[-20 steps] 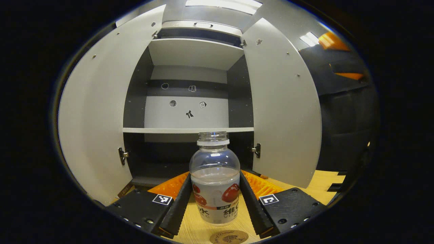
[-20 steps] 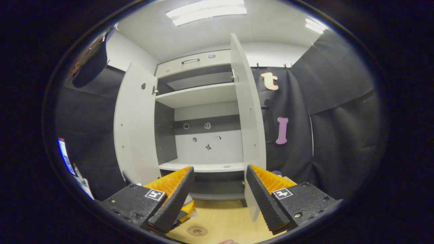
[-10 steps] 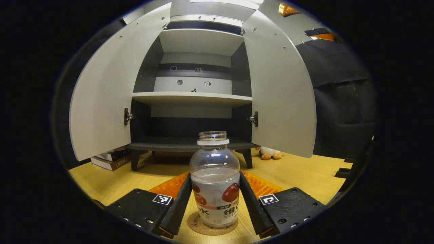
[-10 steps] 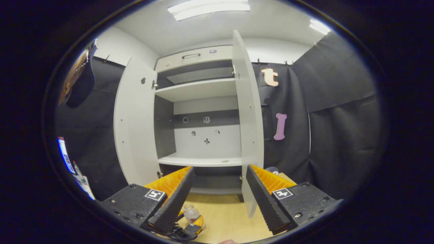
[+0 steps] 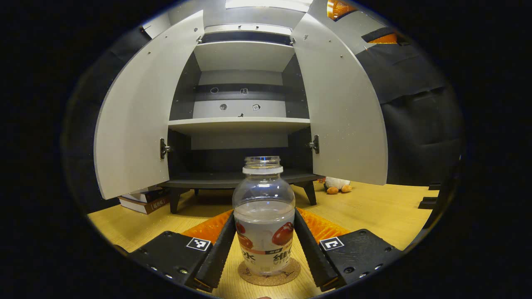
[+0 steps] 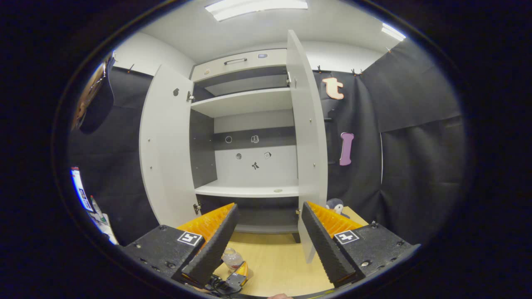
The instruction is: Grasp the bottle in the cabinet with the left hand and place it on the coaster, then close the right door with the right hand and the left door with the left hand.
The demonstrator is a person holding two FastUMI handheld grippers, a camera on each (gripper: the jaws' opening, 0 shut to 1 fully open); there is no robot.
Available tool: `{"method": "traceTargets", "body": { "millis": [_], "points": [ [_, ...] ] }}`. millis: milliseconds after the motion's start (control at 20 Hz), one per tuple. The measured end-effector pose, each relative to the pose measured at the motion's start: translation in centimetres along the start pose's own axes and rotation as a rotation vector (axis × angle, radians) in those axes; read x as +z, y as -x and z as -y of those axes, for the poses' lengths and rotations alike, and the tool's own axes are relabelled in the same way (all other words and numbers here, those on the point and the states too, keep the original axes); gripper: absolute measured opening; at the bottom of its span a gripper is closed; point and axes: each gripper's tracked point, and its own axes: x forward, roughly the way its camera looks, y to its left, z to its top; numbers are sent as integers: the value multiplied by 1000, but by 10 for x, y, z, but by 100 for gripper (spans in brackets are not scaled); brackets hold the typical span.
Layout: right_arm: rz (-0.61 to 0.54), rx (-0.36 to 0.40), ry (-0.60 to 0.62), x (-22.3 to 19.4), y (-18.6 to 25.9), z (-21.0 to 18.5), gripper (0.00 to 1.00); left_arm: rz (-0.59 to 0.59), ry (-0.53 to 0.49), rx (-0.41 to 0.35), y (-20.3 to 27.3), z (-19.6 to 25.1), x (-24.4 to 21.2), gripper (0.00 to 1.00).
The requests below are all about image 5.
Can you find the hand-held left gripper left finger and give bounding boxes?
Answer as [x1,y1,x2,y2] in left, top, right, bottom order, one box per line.
[114,209,236,290]

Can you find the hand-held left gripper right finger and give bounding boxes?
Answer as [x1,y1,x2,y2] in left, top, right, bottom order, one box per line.
[294,208,404,292]

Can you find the round cork coaster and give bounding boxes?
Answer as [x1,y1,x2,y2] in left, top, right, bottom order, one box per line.
[238,257,301,287]

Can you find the clear plastic bottle red label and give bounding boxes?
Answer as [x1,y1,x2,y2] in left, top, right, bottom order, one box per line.
[232,156,296,276]

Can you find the white cabinet door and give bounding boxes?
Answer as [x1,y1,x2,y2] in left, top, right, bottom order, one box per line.
[291,0,389,186]
[94,10,205,200]

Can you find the white cabinet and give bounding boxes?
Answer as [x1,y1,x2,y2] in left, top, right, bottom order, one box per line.
[160,23,321,215]

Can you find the white cabinet drawer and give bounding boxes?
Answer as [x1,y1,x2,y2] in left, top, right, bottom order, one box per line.
[204,24,293,35]

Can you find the long ceiling light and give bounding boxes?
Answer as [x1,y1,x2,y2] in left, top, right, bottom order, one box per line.
[225,0,312,12]

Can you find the penguin plush toy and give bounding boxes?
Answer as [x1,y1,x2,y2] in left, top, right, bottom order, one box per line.
[323,176,353,195]

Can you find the brown cover book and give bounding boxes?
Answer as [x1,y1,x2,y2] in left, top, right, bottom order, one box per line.
[118,196,171,215]

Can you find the dark book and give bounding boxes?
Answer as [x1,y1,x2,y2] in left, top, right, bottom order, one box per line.
[124,189,169,204]

